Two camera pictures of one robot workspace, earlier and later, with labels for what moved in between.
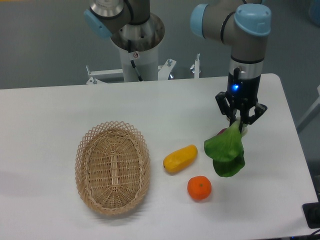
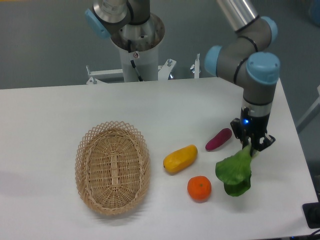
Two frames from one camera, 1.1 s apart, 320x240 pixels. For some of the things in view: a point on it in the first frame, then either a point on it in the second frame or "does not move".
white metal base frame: (164, 72) does not move
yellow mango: (180, 159) does not move
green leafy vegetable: (226, 149) -> (235, 171)
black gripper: (242, 94) -> (252, 125)
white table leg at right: (314, 110) does not move
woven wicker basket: (113, 167) does not move
